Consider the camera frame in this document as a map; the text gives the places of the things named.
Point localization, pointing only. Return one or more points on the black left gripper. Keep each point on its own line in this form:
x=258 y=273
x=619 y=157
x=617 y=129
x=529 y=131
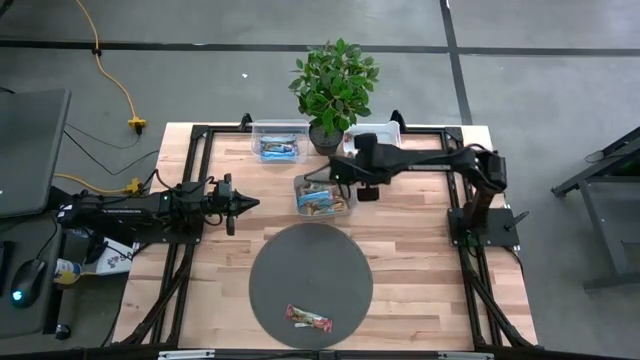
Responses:
x=220 y=202

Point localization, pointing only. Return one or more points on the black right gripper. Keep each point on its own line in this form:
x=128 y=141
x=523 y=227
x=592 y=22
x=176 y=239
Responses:
x=367 y=142

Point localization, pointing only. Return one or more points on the blue-wrapped granola bar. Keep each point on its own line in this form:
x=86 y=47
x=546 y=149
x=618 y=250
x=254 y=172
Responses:
x=287 y=155
x=315 y=200
x=267 y=157

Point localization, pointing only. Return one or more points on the orange-green granola bar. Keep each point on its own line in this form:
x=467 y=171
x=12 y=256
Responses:
x=316 y=186
x=342 y=196
x=337 y=207
x=315 y=211

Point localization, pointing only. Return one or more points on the dark blue-green granola bar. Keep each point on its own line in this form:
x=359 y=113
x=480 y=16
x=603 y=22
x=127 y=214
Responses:
x=278 y=139
x=280 y=147

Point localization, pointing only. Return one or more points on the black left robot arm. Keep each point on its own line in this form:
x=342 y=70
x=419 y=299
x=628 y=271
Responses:
x=125 y=212

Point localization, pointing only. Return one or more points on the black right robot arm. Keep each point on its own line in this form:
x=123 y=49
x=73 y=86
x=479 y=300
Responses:
x=440 y=161

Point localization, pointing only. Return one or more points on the white plastic bin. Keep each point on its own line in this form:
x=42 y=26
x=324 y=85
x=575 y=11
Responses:
x=387 y=135

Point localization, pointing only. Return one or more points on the grey plastic bin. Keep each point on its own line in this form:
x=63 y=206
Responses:
x=300 y=211

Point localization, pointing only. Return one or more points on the potted green plant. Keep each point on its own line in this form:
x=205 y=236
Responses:
x=332 y=85

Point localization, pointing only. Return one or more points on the clear plastic bin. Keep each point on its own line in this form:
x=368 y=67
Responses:
x=280 y=127

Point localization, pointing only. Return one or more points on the round gray plate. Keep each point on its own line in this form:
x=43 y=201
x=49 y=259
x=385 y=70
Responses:
x=310 y=270

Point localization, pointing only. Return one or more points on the white printed bag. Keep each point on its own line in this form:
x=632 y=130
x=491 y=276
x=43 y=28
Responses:
x=115 y=260

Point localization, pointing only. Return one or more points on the bottle with yellow label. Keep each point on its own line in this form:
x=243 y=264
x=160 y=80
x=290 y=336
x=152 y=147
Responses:
x=67 y=271

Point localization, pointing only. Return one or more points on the dark grey monitor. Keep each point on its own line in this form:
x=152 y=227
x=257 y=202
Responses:
x=30 y=150

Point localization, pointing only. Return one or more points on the small black caster wheel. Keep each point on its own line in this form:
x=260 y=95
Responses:
x=63 y=332

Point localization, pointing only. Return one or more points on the dark grey desk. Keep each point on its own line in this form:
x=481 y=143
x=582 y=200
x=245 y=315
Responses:
x=20 y=230

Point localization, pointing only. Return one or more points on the black keyboard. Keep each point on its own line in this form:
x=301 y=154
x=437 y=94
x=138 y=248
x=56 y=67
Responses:
x=6 y=265

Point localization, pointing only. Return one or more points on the black aluminium table frame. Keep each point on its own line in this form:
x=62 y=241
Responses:
x=425 y=130

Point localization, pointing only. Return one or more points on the silver metal bracket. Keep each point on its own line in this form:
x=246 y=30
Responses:
x=187 y=354
x=465 y=356

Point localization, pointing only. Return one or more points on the black desk frame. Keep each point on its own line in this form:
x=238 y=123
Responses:
x=612 y=250

